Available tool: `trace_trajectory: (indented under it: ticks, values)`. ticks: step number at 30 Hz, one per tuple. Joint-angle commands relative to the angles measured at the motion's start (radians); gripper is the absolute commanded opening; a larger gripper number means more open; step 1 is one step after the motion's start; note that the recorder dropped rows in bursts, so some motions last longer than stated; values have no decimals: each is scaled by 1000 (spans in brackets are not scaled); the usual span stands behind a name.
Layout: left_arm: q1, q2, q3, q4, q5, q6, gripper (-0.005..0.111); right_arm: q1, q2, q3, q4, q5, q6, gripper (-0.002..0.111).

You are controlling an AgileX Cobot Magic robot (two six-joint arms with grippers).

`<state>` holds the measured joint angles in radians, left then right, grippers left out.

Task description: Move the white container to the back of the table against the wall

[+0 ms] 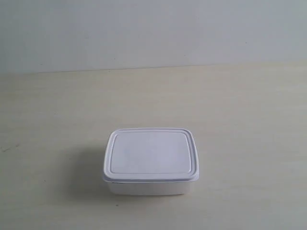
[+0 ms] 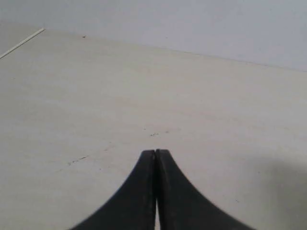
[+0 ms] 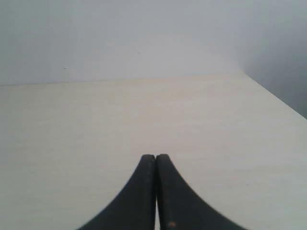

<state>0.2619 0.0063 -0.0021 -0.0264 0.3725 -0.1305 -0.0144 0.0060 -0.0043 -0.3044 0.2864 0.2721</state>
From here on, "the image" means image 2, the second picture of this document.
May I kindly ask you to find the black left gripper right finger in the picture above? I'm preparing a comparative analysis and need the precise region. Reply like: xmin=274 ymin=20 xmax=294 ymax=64
xmin=155 ymin=149 xmax=251 ymax=230

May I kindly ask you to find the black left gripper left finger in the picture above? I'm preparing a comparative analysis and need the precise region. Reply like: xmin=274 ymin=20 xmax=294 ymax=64
xmin=72 ymin=150 xmax=156 ymax=230

